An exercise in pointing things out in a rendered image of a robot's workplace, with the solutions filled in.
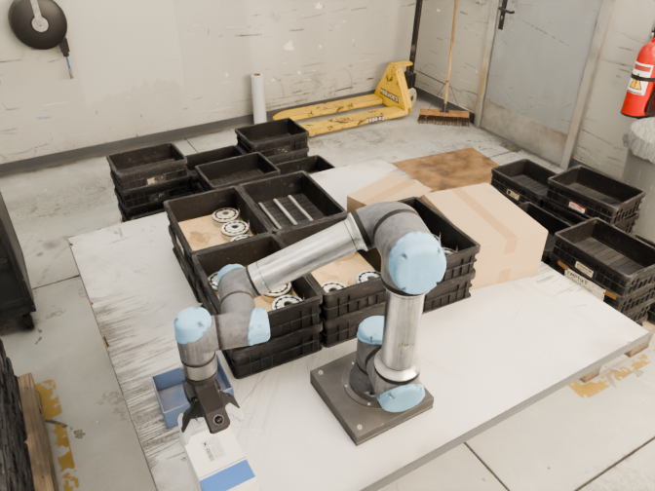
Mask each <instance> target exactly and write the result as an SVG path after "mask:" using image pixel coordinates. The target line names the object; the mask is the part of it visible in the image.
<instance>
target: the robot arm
mask: <svg viewBox="0 0 655 491"><path fill-rule="evenodd" d="M374 247H376V248H377V250H378V251H379V253H380V255H381V275H380V280H381V283H382V285H383V286H384V287H385V288H386V300H385V312H384V316H373V317H369V318H367V319H365V320H363V321H362V322H361V323H360V325H359V328H358V332H357V337H358V341H357V359H356V361H355V362H354V364H353V366H352V368H351V370H350V375H349V383H350V386H351V388H352V390H353V391H354V392H355V394H357V395H358V396H359V397H361V398H364V399H366V400H370V401H379V403H380V405H381V407H382V408H383V409H384V410H386V411H389V412H400V411H405V410H408V409H409V408H411V407H413V406H415V405H416V404H418V403H419V402H420V401H421V400H422V399H423V397H424V396H425V391H424V386H423V385H422V384H421V382H420V378H419V376H420V369H421V360H420V357H419V356H418V355H417V354H416V352H417V345H418V338H419V331H420V324H421V318H422V311H423V304H424V297H425V294H426V293H428V292H429V291H430V290H431V289H432V288H434V287H435V286H436V282H440V281H441V279H442V278H443V275H444V272H445V267H446V261H445V256H444V253H443V250H442V247H441V245H440V244H439V242H438V241H437V240H436V239H435V238H434V237H433V235H432V234H431V232H430V231H429V229H428V228H427V226H426V225H425V224H424V222H423V221H422V219H421V217H420V216H419V214H418V213H417V212H416V210H415V209H414V208H412V207H410V206H408V205H406V204H404V203H400V202H380V203H375V204H371V205H368V206H365V207H362V208H358V209H356V210H354V211H352V212H350V213H349V214H348V217H347V218H346V219H345V220H343V221H341V222H339V223H337V224H335V225H333V226H331V227H328V228H326V229H325V230H323V231H321V232H319V233H317V234H315V235H313V236H310V237H308V238H306V239H304V240H302V241H300V242H298V243H296V244H294V245H290V246H288V247H286V248H284V249H282V250H280V251H278V252H275V253H273V254H271V255H269V256H267V257H265V258H263V259H261V260H259V261H256V262H254V263H252V264H250V265H249V266H247V267H244V266H242V265H239V264H234V265H231V264H230V265H227V266H225V267H223V268H222V269H221V270H220V271H219V273H218V275H217V292H218V294H219V301H220V307H221V314H220V315H214V316H210V314H209V312H208V311H207V310H206V309H204V308H197V307H190V308H186V309H184V310H182V311H181V312H179V313H178V314H177V315H176V317H175V319H174V322H173V327H174V338H175V341H176V343H177V347H178V352H179V357H180V361H181V363H182V364H181V365H180V366H179V369H182V370H183V374H184V377H185V380H182V385H183V390H184V394H185V397H186V399H187V401H188V402H189V404H190V407H189V408H188V409H186V410H185V412H184V414H182V413H180V414H179V416H178V419H177V421H178V425H179V429H180V434H179V441H180V444H181V446H182V447H183V446H185V445H186V444H188V441H189V438H190V437H191V436H192V432H193V431H194V430H195V429H196V428H197V427H198V425H199V422H198V420H197V418H196V416H197V417H199V418H202V417H204V418H205V421H206V424H207V426H208V429H209V432H210V433H211V434H217V433H219V432H222V431H224V430H226V429H228V427H229V426H230V423H231V422H230V419H229V416H228V414H232V415H233V417H234V418H237V419H238V420H239V421H243V420H244V414H243V412H242V410H241V408H240V406H239V404H238V402H237V400H236V399H235V398H234V397H233V396H232V395H231V394H229V393H225V392H223V391H221V390H220V385H219V384H218V382H217V380H216V378H215V377H216V375H217V359H216V353H215V352H216V351H221V350H227V349H232V348H238V347H244V346H248V345H250V346H252V345H253V344H258V343H262V342H266V341H268V340H269V338H270V326H269V320H268V316H267V312H266V310H265V309H264V308H255V304H254V298H256V297H258V296H261V295H262V294H265V293H267V292H269V291H271V290H273V289H275V288H277V287H280V286H282V285H284V284H286V283H289V282H291V281H294V280H296V279H298V278H300V277H302V276H304V275H306V274H309V273H311V272H313V271H315V270H317V269H319V268H321V267H324V266H326V265H327V264H329V263H331V262H333V261H335V260H338V259H340V258H342V257H344V256H346V255H348V254H350V253H353V252H355V251H357V250H359V249H363V250H366V251H368V250H370V249H372V248H374ZM186 382H187V384H185V383H186Z"/></svg>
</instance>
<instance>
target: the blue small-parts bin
mask: <svg viewBox="0 0 655 491"><path fill-rule="evenodd" d="M216 359H217V375H216V377H215V378H216V380H217V382H218V384H219V385H220V390H221V391H223V392H225V393H229V394H231V395H232V396H233V397H235V396H234V389H233V386H232V384H231V382H230V380H229V377H228V375H227V373H226V371H225V369H224V367H223V365H222V363H221V361H220V359H219V357H218V355H216ZM151 380H152V384H153V388H154V392H155V395H156V398H157V400H158V403H159V406H160V409H161V412H162V415H163V418H164V421H165V424H166V427H167V430H168V429H171V428H174V427H176V426H178V421H177V419H178V416H179V414H180V413H182V414H184V412H185V410H186V409H188V408H189V407H190V404H189V402H188V401H187V399H186V397H185V394H184V390H183V385H182V380H185V377H184V374H183V370H182V369H179V367H177V368H174V369H171V370H168V371H165V372H162V373H159V374H156V375H153V376H151Z"/></svg>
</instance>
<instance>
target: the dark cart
mask: <svg viewBox="0 0 655 491"><path fill-rule="evenodd" d="M35 311H36V307H35V303H34V298H33V294H32V290H31V285H30V281H29V277H28V273H27V269H26V265H25V260H24V256H23V252H22V249H21V246H20V244H19V239H18V236H17V234H16V231H15V228H14V226H13V223H12V220H11V217H10V215H9V213H8V210H7V207H6V205H5V202H4V199H3V196H2V194H1V191H0V321H5V320H8V319H12V318H15V317H18V316H22V320H23V321H24V323H25V324H26V326H27V328H30V327H33V326H34V324H33V319H32V316H31V315H30V313H31V312H35Z"/></svg>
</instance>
